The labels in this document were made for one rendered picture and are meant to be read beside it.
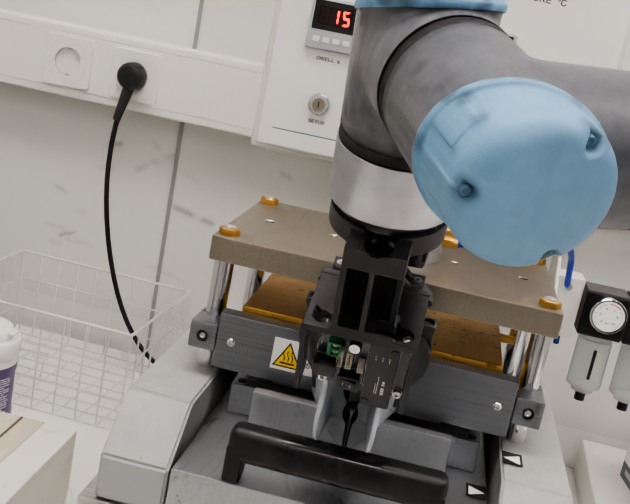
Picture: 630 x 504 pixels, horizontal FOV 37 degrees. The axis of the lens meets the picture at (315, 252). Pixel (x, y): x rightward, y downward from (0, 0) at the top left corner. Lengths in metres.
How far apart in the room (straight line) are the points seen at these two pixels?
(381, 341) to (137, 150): 0.90
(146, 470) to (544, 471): 0.29
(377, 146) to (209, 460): 0.28
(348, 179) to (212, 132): 0.85
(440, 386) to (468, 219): 0.34
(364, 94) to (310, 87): 0.42
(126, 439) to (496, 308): 0.28
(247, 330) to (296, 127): 0.27
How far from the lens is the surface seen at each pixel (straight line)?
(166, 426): 0.69
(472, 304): 0.71
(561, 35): 0.91
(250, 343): 0.72
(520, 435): 0.75
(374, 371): 0.57
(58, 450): 0.96
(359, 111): 0.51
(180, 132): 1.38
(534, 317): 0.71
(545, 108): 0.39
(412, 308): 0.59
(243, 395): 0.76
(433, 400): 0.72
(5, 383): 1.08
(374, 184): 0.52
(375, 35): 0.49
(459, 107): 0.40
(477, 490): 0.73
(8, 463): 0.93
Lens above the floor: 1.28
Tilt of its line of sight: 14 degrees down
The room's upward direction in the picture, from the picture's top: 11 degrees clockwise
